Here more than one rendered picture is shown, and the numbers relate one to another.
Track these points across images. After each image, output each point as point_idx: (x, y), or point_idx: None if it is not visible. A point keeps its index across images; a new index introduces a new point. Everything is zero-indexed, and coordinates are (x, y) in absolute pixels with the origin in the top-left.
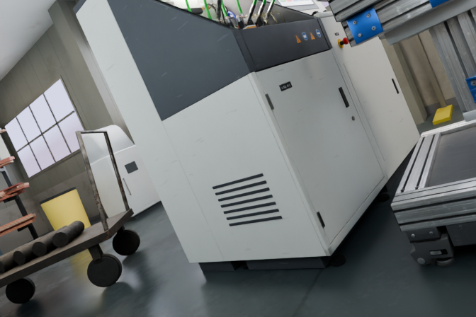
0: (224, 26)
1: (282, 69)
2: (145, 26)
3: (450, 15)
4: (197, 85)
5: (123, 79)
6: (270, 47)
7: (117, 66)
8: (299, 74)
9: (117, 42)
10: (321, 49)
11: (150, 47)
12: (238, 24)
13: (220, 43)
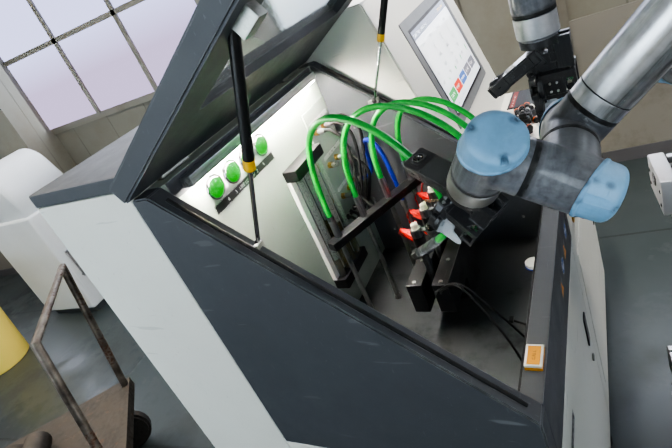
0: (516, 407)
1: (567, 397)
2: (274, 318)
3: None
4: (402, 443)
5: (188, 357)
6: (557, 371)
7: (171, 334)
8: (572, 371)
9: (179, 304)
10: (569, 263)
11: (281, 350)
12: (424, 221)
13: (496, 426)
